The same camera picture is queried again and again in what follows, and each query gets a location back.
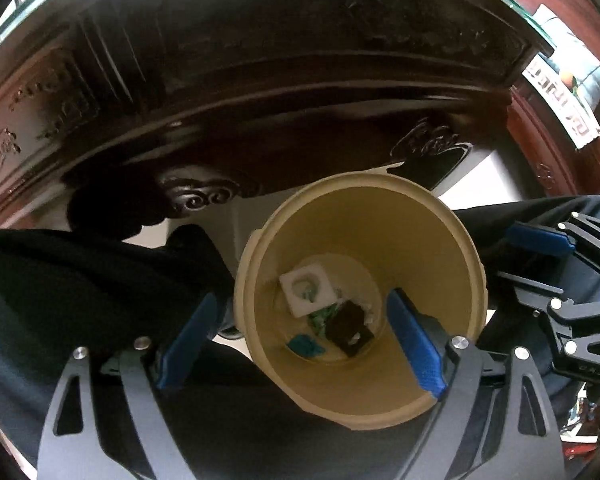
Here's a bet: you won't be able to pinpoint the carved wooden sofa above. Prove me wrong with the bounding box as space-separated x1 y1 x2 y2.
500 0 600 196

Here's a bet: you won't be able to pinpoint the green paper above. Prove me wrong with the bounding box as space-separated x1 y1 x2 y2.
307 307 341 336

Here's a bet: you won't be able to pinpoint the white foam block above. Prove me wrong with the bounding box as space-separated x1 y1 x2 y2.
280 263 342 317

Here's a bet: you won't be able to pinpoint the teal paper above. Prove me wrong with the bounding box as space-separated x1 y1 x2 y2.
287 335 328 358

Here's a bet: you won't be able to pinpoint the person's black pants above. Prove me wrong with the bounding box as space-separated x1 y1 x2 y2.
0 195 600 480

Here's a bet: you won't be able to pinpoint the colourful blurred object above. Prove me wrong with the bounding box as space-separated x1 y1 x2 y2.
562 385 600 456

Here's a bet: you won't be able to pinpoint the dark wooden coffee table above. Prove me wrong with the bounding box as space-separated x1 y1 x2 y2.
0 0 556 241

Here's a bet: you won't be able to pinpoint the black foam square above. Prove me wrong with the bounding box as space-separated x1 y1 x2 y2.
327 302 376 358

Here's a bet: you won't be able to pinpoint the beige plastic bin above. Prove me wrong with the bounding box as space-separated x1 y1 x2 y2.
232 171 490 430

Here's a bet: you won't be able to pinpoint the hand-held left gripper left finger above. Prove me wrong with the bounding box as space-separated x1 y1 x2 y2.
37 291 224 480

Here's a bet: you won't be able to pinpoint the blue sofa seat cushion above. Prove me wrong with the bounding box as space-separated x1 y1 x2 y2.
522 5 600 151

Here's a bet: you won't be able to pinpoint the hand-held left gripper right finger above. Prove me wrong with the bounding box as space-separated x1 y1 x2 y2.
386 288 567 480

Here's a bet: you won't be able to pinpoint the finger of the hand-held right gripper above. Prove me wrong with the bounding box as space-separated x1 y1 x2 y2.
506 211 600 302
497 271 600 387

